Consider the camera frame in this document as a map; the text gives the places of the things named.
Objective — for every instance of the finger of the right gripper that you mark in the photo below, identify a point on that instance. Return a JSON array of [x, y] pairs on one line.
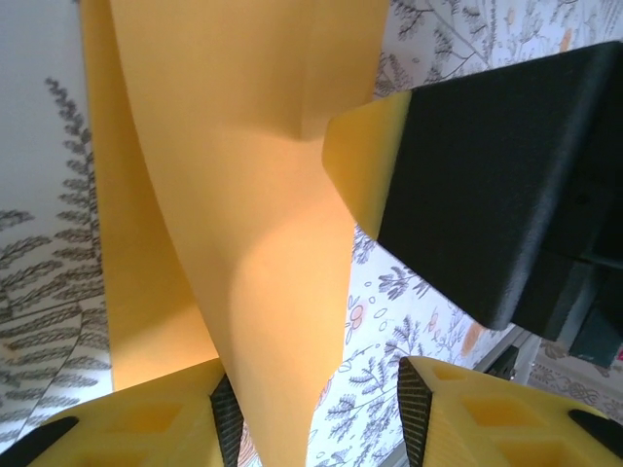
[[477, 185], [574, 311]]

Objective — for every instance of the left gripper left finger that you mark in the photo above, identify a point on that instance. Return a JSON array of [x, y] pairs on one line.
[[146, 423]]

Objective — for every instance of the wide aluminium extrusion beam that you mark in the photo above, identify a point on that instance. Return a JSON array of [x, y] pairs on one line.
[[528, 350]]

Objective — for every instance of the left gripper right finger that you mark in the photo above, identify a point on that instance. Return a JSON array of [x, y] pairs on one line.
[[496, 423]]

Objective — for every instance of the floral patterned table mat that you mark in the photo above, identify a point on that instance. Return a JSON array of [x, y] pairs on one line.
[[44, 243]]

